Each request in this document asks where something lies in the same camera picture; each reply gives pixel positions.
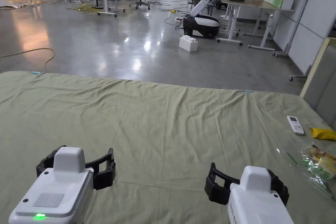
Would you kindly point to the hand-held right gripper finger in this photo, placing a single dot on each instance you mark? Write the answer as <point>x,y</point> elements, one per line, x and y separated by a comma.
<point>282,192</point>
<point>216,190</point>

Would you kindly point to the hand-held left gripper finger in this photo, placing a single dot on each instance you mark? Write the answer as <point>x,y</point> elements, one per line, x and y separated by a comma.
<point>105,175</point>
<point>45,163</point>

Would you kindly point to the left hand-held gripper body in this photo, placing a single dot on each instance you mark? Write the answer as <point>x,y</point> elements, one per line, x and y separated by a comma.
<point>60,190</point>

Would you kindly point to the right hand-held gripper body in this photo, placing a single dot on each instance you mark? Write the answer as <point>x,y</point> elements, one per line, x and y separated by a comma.
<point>254,197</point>

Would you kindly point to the clear plastic snack bag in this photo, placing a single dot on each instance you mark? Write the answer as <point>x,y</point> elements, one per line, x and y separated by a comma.
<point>317,166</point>

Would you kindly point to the white remote control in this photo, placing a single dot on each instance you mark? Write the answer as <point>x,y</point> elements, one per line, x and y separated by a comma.
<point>295,124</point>

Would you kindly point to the yellow bag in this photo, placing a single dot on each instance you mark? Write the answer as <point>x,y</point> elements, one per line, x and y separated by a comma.
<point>324,133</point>

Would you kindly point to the bed with pale green sheet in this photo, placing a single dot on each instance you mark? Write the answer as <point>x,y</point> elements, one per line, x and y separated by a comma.
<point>162,129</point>

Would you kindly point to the grey padded headboard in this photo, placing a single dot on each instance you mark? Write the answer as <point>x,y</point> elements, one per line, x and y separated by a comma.
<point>324,87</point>

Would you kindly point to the white foam block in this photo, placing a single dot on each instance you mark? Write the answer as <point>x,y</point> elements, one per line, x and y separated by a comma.
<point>188,43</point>

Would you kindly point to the white and black robot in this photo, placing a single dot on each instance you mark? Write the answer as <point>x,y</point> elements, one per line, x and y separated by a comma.
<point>202,23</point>

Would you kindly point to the white power strip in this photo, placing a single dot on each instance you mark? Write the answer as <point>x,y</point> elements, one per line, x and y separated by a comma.
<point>179,19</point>

